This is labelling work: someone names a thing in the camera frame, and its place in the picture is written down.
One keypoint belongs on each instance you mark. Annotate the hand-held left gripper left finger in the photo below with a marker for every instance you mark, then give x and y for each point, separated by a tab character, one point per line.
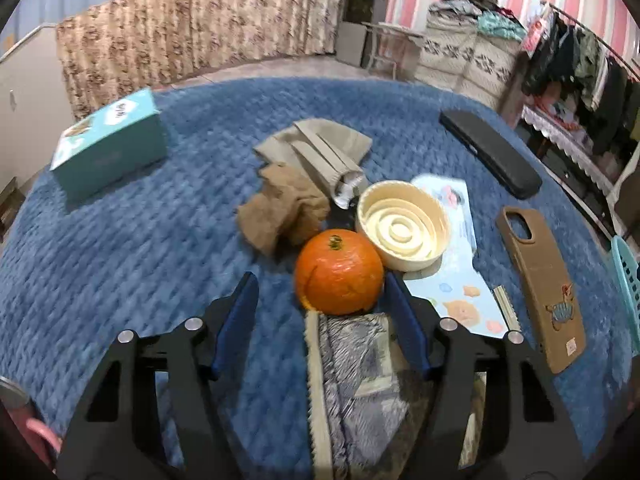
235	325

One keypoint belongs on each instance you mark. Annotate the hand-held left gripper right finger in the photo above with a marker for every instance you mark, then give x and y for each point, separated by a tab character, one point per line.
406	321

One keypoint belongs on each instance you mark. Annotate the light blue cartoon pouch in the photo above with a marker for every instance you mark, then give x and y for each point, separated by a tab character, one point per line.
460	285

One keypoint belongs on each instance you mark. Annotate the silver foil wrapper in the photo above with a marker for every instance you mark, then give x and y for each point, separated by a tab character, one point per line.
355	375

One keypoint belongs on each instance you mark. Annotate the orange fruit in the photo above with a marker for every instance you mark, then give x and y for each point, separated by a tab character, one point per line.
337	272

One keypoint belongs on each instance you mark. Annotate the cream round ridged lid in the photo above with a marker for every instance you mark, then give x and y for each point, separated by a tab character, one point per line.
402	225

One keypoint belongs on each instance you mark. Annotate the large brown sock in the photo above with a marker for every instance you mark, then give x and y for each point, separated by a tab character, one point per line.
280	205

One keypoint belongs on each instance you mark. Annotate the beige cloth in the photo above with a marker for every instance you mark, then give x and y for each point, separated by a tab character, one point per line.
320	147

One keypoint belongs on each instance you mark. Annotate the teal plastic basket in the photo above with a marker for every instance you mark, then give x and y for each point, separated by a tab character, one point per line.
627	280

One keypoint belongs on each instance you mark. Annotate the blue knitted blanket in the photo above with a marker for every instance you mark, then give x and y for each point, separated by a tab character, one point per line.
150	260

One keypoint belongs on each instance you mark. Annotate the brown phone case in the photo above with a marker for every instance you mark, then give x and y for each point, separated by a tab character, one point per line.
542	285

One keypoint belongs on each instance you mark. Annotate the black flat case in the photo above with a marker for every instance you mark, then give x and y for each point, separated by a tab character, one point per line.
492	152

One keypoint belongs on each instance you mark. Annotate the teal cardboard box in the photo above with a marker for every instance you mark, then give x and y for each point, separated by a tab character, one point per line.
110	150

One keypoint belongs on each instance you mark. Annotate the pink cup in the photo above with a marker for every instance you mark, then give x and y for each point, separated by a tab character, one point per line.
42	435

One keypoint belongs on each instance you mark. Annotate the low dark cabinet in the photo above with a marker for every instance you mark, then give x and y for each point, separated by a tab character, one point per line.
590	180

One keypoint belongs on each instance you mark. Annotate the white lace cloth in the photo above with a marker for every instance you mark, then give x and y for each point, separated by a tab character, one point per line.
565	140

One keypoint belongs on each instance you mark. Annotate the small wooden stool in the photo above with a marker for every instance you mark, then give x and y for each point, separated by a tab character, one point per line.
10	200

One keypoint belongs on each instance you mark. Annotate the cabinet under patterned cloth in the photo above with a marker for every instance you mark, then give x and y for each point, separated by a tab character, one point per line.
465	65

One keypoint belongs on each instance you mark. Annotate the small metal table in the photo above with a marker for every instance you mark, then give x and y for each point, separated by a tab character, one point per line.
390	32

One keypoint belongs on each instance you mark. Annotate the white cabinet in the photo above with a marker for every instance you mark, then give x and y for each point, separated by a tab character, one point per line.
30	110

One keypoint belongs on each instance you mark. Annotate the grey water dispenser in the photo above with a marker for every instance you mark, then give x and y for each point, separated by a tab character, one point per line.
360	20

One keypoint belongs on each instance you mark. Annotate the blue floral curtain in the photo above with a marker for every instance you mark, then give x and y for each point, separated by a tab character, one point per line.
200	20

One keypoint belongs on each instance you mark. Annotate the pink hanging bag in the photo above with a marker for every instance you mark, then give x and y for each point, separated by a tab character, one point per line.
534	35

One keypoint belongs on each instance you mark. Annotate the pile of clothes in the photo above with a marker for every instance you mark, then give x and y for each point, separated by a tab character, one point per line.
475	7

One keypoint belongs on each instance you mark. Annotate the metal clothes rack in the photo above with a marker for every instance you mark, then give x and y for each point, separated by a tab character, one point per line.
585	25

